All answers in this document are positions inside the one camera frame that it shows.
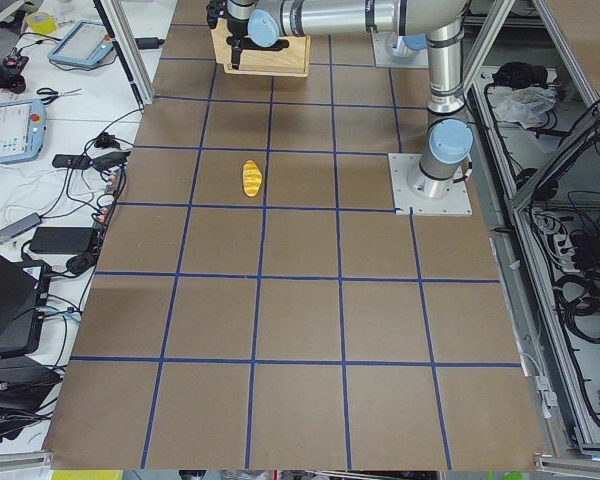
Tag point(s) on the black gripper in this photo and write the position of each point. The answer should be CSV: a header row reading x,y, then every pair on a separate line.
x,y
236,29

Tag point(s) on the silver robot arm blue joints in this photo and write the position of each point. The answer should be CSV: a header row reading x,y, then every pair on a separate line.
x,y
412,32

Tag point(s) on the light wooden drawer cabinet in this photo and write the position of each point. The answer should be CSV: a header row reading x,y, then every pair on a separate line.
x,y
292,61

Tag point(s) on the yellow croissant toy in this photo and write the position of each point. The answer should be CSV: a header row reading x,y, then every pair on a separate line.
x,y
252,178

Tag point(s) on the upper blue teach pendant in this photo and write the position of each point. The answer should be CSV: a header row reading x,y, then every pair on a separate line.
x,y
86,46

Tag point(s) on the blue teach pendant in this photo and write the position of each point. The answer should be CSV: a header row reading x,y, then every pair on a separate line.
x,y
86,46
22,130

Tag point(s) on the black scissors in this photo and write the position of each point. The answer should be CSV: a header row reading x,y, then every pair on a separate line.
x,y
48,95

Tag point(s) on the yellow tape roll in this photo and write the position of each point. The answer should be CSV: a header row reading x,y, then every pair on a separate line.
x,y
41,23

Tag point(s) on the small black red device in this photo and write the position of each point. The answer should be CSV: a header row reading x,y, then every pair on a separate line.
x,y
11,68

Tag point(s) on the lower blue teach pendant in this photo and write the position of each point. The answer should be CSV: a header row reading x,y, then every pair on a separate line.
x,y
22,130

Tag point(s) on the brown paper mat blue grid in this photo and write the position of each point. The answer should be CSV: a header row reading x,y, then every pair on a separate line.
x,y
307,327

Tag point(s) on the grey usb hub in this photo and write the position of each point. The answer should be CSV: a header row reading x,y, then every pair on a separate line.
x,y
19,227

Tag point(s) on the black power adapter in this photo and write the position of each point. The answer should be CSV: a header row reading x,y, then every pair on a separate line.
x,y
62,240

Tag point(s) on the white crumpled cloth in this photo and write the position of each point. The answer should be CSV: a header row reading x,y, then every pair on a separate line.
x,y
528,107

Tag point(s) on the black laptop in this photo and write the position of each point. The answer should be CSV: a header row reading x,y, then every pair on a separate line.
x,y
23,289

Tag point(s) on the aluminium frame post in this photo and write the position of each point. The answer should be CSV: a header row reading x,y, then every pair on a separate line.
x,y
119,30

